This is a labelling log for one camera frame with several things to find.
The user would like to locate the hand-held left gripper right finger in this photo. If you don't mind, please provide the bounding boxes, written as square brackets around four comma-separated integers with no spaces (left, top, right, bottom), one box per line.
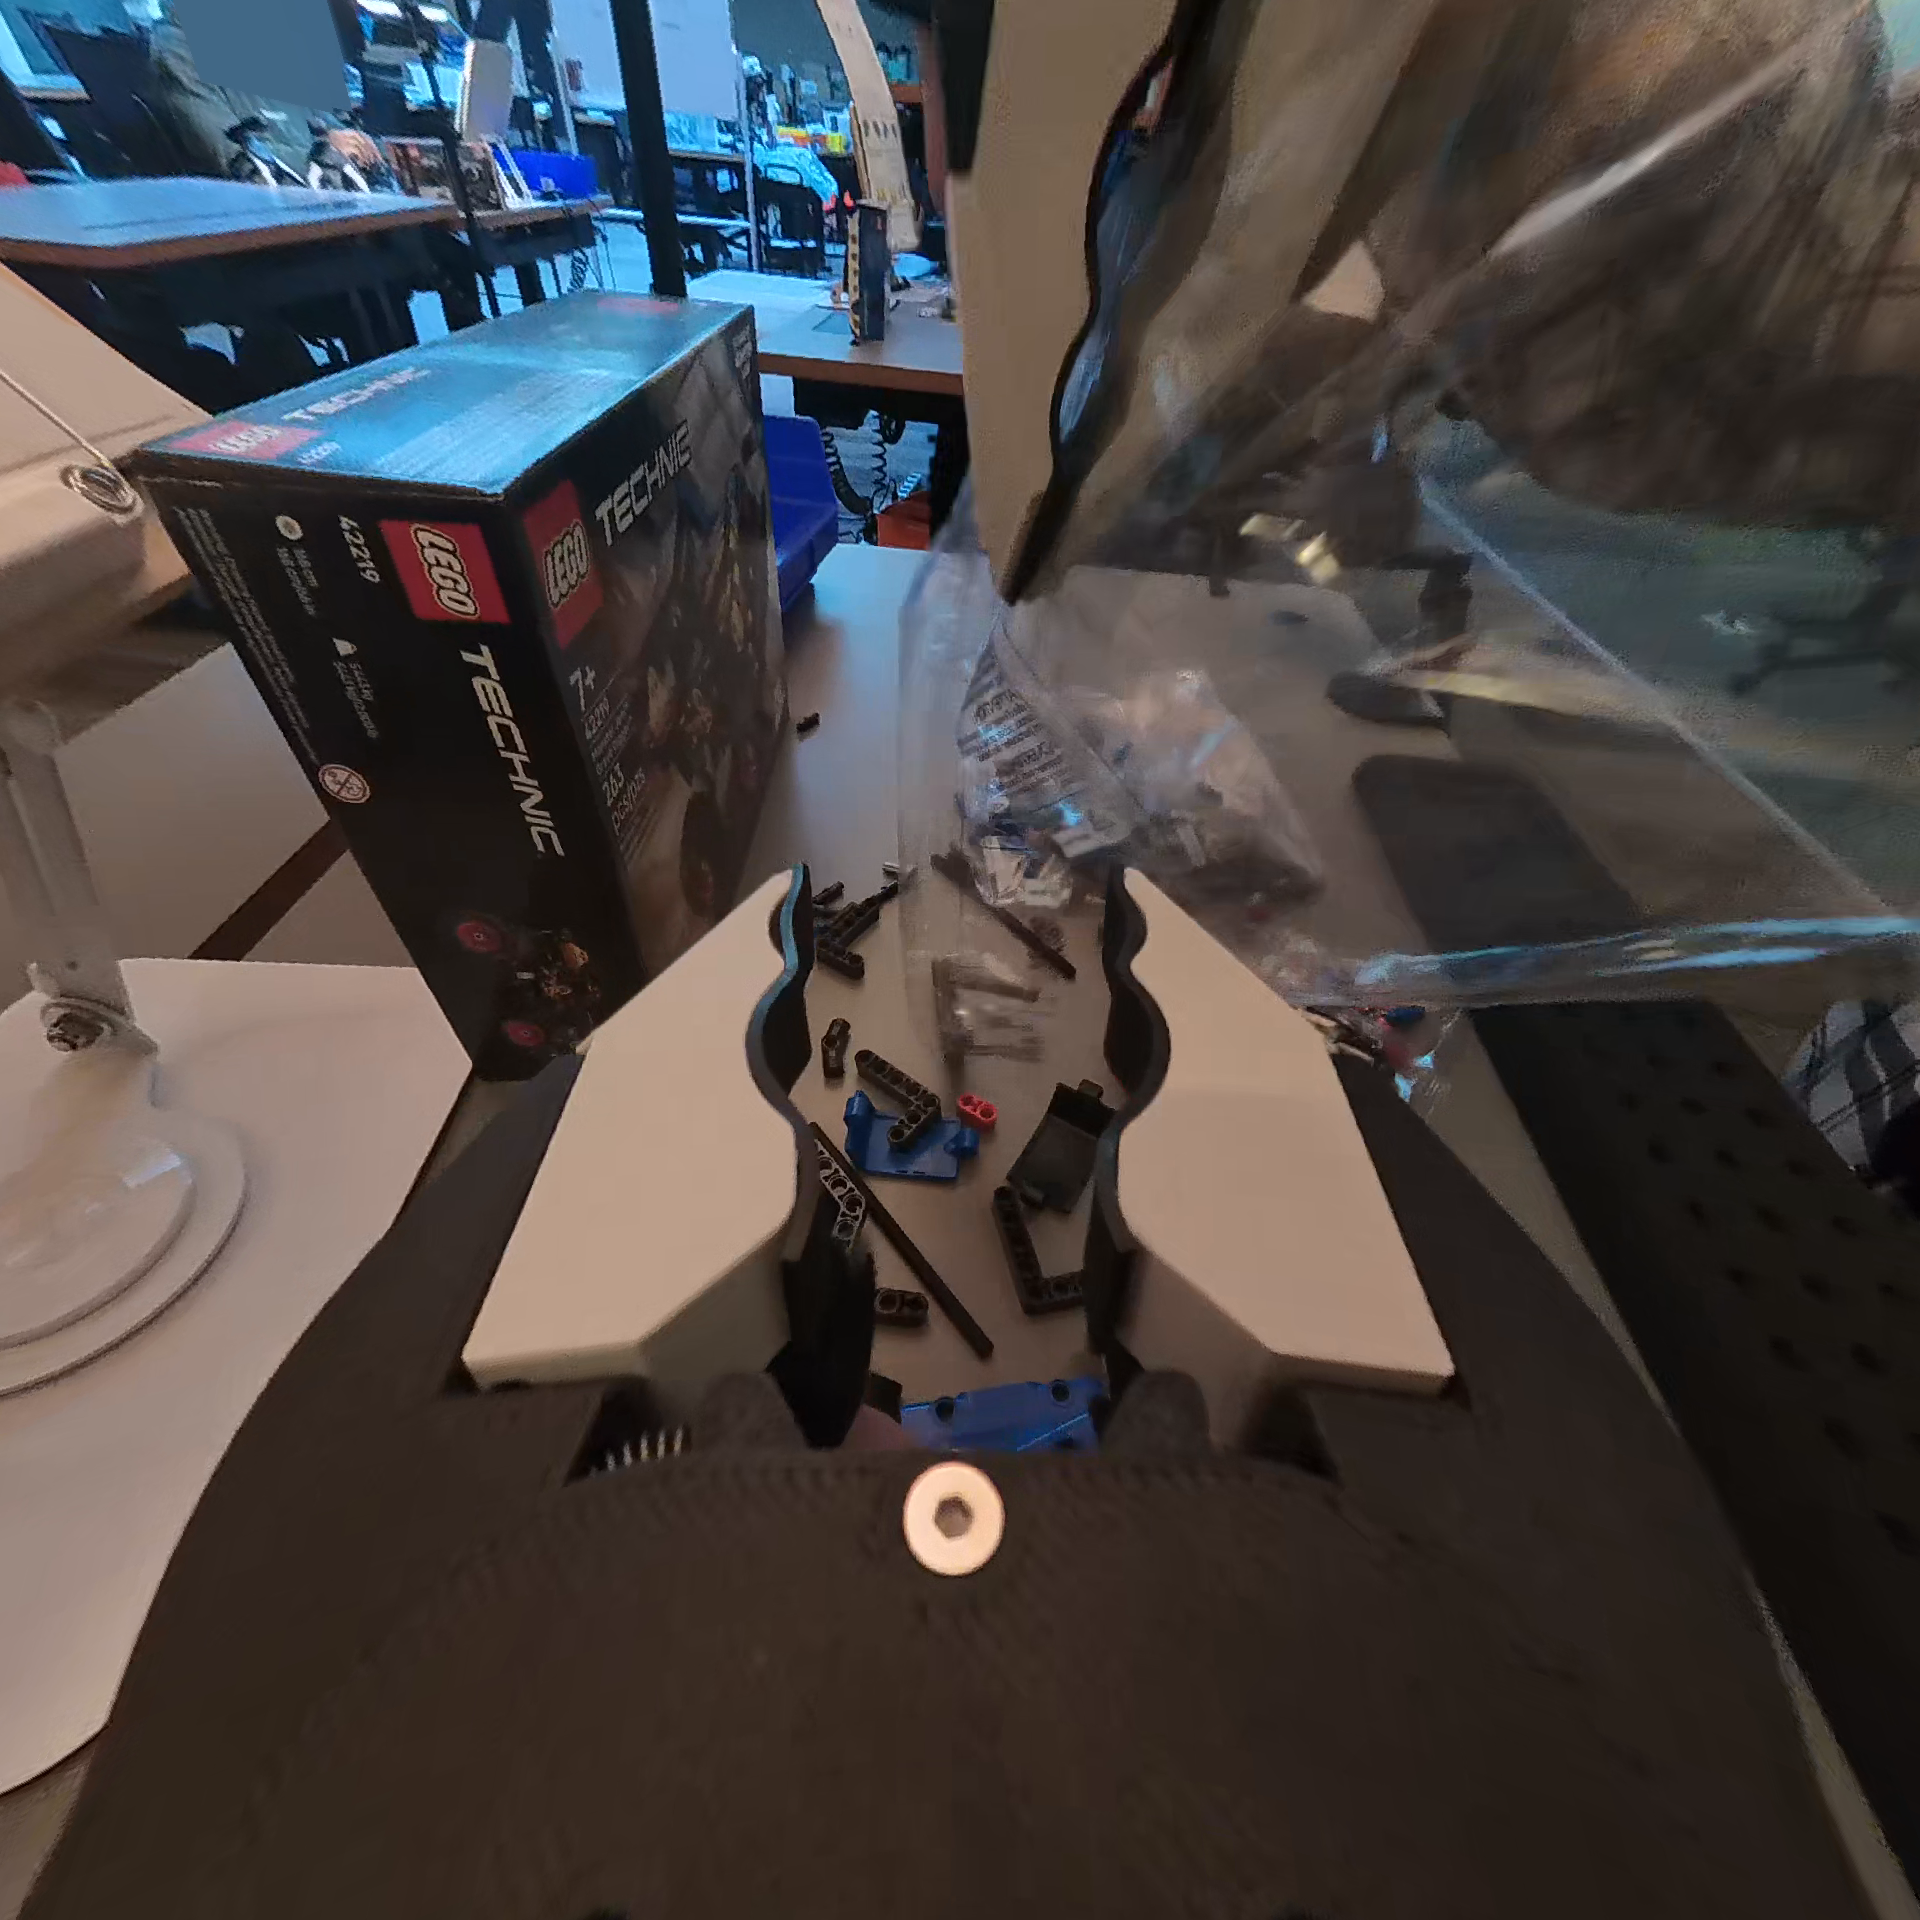
[1081,865,1458,1449]

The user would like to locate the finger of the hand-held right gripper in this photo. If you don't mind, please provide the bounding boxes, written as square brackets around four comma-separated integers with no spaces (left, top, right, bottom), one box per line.
[1046,0,1447,598]
[945,0,1190,605]

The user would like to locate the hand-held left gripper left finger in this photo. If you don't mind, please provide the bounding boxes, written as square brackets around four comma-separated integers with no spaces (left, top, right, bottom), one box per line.
[462,862,883,1449]

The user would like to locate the clear plastic bag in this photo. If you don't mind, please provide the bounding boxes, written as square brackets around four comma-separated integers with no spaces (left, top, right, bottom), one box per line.
[896,0,1920,1123]

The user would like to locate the clear bag of mixed parts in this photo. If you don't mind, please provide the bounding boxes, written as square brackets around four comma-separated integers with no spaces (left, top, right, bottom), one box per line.
[932,599,1334,919]

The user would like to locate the grey desk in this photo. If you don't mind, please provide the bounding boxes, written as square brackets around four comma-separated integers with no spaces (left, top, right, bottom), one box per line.
[195,539,1638,1458]

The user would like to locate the white hanging banner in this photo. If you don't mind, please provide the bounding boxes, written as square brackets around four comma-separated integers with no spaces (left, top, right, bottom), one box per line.
[816,0,920,215]

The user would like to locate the small standing sign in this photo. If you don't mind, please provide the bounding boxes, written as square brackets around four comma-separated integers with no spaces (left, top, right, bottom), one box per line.
[847,199,899,347]

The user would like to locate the short grey beam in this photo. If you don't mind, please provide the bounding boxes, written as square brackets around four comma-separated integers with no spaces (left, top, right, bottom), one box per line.
[811,1128,876,1259]

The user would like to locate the wooden side table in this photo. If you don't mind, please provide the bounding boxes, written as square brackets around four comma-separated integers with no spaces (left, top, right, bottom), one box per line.
[691,269,967,402]

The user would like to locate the black panel piece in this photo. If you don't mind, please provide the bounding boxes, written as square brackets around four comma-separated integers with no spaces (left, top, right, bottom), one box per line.
[1006,1080,1122,1215]

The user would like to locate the blue panel piece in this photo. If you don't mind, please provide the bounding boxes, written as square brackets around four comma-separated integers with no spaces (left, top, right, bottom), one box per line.
[841,1087,987,1185]

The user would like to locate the black L-shaped beam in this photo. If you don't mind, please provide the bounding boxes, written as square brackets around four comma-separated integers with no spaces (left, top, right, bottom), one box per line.
[989,1181,1093,1316]
[852,1047,949,1152]

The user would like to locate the long black axle rod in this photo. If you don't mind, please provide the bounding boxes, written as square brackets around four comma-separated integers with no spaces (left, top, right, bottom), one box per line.
[928,850,1081,981]
[811,1123,997,1361]

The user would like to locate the black metal pole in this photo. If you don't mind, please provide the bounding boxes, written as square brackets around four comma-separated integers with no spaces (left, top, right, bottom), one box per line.
[606,0,693,301]

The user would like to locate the black bent beam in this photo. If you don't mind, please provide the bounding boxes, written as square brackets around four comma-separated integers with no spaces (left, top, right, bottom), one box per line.
[811,876,904,979]

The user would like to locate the blue block piece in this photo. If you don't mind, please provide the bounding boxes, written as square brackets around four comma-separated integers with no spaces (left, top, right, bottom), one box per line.
[899,1373,1115,1455]

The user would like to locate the white monitor stand base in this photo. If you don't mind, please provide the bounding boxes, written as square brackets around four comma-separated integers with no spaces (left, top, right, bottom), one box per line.
[0,955,480,1799]

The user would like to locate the blue plastic bin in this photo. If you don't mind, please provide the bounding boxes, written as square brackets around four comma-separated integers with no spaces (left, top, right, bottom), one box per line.
[764,415,847,620]

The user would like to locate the dark perforated mat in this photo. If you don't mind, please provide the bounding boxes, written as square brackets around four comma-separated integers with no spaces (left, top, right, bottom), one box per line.
[1355,749,1920,1862]

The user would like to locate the toy truck set box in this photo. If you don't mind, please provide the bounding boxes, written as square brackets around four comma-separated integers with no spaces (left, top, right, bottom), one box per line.
[126,292,793,1085]

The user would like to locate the long background table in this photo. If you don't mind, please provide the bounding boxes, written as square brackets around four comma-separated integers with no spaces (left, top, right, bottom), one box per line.
[0,176,602,362]

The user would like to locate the black coiled cable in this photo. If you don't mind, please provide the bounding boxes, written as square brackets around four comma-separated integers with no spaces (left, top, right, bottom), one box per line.
[816,407,907,524]

